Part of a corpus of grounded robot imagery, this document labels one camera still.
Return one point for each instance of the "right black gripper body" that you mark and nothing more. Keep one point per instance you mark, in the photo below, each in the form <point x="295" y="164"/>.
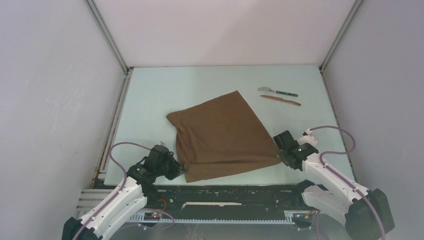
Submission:
<point x="283" y="159"/>

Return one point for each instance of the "right aluminium corner post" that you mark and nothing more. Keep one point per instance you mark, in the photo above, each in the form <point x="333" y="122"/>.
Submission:
<point x="357" y="4"/>

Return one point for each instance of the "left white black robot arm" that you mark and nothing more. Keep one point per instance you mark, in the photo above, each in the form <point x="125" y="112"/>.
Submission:
<point x="135" y="191"/>

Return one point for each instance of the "brown cloth napkin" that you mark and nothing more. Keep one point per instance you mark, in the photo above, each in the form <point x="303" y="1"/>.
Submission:
<point x="221" y="137"/>

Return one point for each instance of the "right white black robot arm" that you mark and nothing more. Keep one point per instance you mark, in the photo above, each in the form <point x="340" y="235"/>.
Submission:
<point x="365" y="213"/>

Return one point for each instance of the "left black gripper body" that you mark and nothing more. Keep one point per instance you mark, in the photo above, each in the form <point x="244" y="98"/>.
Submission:
<point x="169" y="169"/>

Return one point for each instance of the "brown wooden knife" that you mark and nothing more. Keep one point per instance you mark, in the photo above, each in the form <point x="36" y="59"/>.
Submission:
<point x="281" y="100"/>

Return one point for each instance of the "aluminium corner post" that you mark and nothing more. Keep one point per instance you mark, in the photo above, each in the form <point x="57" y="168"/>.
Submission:
<point x="107" y="35"/>
<point x="357" y="4"/>

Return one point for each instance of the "left aluminium corner post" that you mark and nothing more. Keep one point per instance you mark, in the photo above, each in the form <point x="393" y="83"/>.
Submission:
<point x="107" y="35"/>

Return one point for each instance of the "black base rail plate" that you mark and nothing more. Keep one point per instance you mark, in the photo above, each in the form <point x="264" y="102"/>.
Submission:
<point x="232" y="203"/>

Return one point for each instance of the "aluminium frame profile front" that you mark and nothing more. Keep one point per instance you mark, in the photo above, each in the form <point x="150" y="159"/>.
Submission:
<point x="89" y="198"/>

